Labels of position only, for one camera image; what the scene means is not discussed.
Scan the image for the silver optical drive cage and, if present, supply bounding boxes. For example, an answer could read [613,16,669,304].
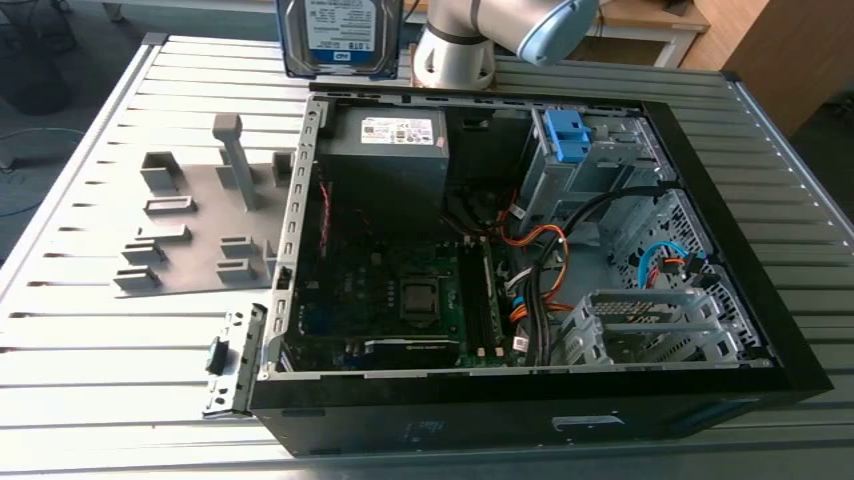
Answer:
[520,107,676,221]

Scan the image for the wooden cabinet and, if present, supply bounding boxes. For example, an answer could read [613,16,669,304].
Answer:
[680,0,854,139]

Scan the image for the black graphics card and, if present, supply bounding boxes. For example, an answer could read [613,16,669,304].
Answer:
[364,337,462,369]

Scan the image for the silver CPU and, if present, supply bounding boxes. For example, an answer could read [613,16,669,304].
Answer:
[400,282,442,321]

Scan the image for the silver disk bay cage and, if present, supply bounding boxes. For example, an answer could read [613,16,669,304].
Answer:
[560,287,744,366]

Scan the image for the orange power wire bundle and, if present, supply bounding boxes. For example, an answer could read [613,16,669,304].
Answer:
[500,223,577,327]

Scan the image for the grey power supply unit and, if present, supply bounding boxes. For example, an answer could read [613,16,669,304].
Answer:
[320,107,453,236]

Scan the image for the black cable bundle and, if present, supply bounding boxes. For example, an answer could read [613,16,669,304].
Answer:
[520,184,676,369]

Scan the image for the silver hinged case bracket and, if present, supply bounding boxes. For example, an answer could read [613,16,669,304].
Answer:
[203,302,269,419]

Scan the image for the black PC case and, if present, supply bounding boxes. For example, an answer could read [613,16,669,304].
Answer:
[250,82,836,459]

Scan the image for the disk power wire black plug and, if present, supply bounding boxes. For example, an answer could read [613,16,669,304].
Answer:
[653,254,724,291]

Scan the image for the hard disk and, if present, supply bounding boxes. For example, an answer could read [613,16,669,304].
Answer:
[275,0,406,80]

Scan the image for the blue data wire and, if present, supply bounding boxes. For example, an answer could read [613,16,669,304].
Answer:
[636,239,709,292]

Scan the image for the grey parts rack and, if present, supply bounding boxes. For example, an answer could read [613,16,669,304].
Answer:
[113,113,300,300]

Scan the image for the blue plastic drive latch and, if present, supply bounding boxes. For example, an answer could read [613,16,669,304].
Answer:
[544,108,594,164]

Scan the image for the white frame desk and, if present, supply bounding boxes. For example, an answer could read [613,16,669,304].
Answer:
[400,0,710,69]

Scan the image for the black office chair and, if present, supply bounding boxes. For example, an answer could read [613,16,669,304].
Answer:
[0,0,77,117]

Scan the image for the green motherboard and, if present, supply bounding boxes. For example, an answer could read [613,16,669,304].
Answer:
[286,234,522,371]

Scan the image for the thin red wire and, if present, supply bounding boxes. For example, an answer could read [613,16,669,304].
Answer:
[317,177,337,251]

